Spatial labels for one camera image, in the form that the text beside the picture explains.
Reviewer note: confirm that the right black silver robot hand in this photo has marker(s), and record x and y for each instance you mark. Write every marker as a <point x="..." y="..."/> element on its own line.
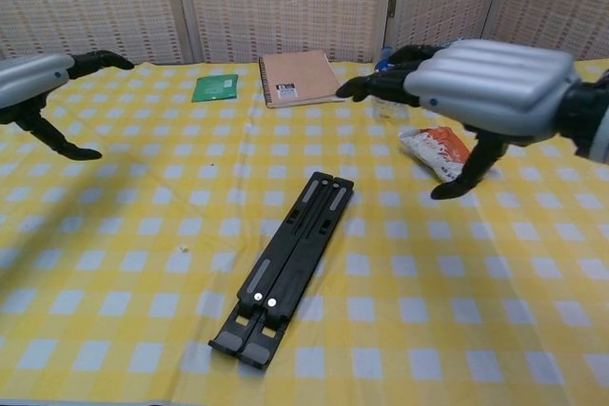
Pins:
<point x="499" y="87"/>

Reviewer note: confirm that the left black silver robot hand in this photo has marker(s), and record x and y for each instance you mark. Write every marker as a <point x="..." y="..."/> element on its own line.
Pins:
<point x="28" y="78"/>

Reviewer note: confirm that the black folding laptop stand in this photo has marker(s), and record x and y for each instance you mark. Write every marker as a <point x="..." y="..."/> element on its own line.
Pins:
<point x="295" y="254"/>

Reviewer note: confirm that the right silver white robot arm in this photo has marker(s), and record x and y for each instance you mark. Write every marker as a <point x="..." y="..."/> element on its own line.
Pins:
<point x="590" y="116"/>

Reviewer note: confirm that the orange white snack bag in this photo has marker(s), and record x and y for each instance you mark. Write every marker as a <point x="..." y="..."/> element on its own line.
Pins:
<point x="428" y="149"/>

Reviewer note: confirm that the clear bottle with blue label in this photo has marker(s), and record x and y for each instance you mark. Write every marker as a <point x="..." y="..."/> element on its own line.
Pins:
<point x="390" y="111"/>

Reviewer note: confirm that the metal screen hinge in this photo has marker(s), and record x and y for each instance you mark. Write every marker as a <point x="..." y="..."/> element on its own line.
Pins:
<point x="392" y="5"/>

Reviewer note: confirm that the green foil packet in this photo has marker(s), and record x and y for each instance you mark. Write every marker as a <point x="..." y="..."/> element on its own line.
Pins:
<point x="214" y="88"/>

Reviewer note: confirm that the brown spiral notebook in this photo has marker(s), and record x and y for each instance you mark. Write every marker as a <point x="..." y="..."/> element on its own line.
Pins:
<point x="300" y="78"/>

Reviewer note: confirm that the yellow white checkered tablecloth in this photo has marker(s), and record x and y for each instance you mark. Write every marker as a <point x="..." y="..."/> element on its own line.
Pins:
<point x="476" y="306"/>

